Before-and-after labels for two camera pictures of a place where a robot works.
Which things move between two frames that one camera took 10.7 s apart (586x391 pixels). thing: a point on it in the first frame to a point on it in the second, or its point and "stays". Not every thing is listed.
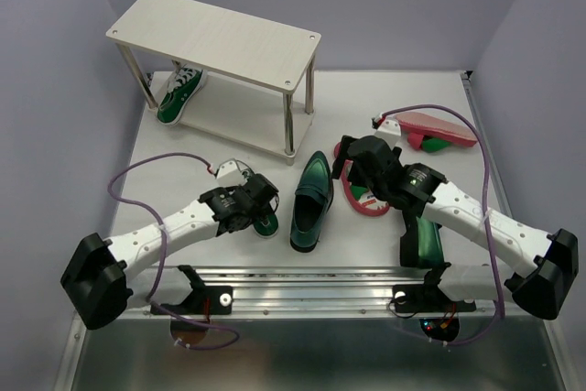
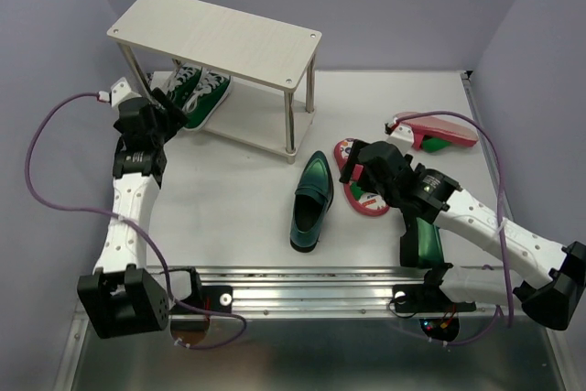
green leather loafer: x=313 y=199 stays
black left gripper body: x=258 y=213 to x=165 y=128
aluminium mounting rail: x=316 y=289 stays
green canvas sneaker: x=184 y=83 stays
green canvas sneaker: x=266 y=226 to x=205 y=98
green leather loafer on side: x=429 y=244 stays
